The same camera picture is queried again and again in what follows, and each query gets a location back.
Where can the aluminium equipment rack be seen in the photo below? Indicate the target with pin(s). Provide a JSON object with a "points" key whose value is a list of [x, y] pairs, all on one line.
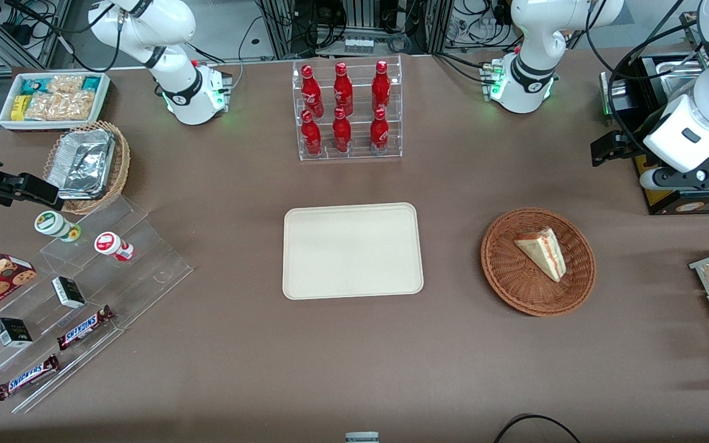
{"points": [[360, 18]]}

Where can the triangle sandwich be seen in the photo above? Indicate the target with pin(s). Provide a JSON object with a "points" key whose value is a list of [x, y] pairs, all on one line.
{"points": [[542, 252]]}

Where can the white rectangular snack bin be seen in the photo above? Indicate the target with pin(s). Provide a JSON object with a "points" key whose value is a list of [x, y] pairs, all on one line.
{"points": [[7, 123]]}

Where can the green snack packet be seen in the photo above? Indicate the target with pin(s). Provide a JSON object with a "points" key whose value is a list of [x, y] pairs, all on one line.
{"points": [[36, 85]]}

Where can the small black white carton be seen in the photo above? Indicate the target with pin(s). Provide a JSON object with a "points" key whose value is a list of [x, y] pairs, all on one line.
{"points": [[13, 333], [68, 293]]}

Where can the red cola bottle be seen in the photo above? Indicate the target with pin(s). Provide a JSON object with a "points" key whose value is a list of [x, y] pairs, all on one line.
{"points": [[341, 132], [381, 86], [310, 89], [343, 89], [311, 135], [379, 132]]}

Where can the yellow snack packet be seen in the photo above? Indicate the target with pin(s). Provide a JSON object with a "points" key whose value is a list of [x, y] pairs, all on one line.
{"points": [[20, 107]]}

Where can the black hot food case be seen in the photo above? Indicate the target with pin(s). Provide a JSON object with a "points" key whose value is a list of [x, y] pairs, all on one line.
{"points": [[699, 203]]}

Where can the Snickers chocolate bar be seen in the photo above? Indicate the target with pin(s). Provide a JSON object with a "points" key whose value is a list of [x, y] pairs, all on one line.
{"points": [[27, 377], [84, 327]]}

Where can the red lid yogurt cup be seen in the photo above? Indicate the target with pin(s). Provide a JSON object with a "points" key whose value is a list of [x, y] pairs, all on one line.
{"points": [[108, 243]]}

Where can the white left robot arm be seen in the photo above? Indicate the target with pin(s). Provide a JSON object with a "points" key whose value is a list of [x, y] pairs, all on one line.
{"points": [[533, 74]]}

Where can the small clear cracker bag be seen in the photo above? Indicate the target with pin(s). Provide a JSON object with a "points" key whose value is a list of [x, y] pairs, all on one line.
{"points": [[66, 83]]}

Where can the green lid yogurt cup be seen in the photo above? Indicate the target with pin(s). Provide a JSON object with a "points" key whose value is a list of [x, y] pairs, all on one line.
{"points": [[53, 223]]}

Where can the large clear cracker bag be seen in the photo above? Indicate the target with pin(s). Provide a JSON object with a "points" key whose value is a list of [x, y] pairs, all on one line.
{"points": [[62, 106]]}

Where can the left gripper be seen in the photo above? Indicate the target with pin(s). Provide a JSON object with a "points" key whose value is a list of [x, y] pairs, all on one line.
{"points": [[630, 138]]}

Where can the small grey device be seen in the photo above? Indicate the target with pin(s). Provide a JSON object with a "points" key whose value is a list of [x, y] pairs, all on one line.
{"points": [[362, 437]]}

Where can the clear acrylic step display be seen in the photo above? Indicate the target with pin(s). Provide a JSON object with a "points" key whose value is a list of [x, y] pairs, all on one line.
{"points": [[151, 264]]}

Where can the clear acrylic bottle rack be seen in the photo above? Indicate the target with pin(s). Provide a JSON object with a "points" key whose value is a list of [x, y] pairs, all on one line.
{"points": [[357, 154]]}

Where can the teal snack packet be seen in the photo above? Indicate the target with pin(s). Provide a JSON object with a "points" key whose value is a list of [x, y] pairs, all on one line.
{"points": [[92, 83]]}

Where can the white power strip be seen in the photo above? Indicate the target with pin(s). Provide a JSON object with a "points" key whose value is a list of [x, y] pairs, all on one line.
{"points": [[357, 45]]}

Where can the beige plastic serving tray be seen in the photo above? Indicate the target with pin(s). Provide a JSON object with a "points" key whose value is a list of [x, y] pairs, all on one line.
{"points": [[352, 252]]}

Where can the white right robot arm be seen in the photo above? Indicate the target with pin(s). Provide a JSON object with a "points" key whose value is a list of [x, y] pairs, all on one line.
{"points": [[176, 74]]}

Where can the round brown wicker basket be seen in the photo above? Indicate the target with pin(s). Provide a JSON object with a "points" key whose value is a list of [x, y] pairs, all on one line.
{"points": [[514, 283]]}

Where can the oval light wicker basket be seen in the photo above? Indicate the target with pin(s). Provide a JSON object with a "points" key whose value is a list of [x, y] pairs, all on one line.
{"points": [[122, 166]]}

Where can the aluminium foil tray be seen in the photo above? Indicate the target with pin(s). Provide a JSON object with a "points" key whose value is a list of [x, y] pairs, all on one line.
{"points": [[80, 163]]}

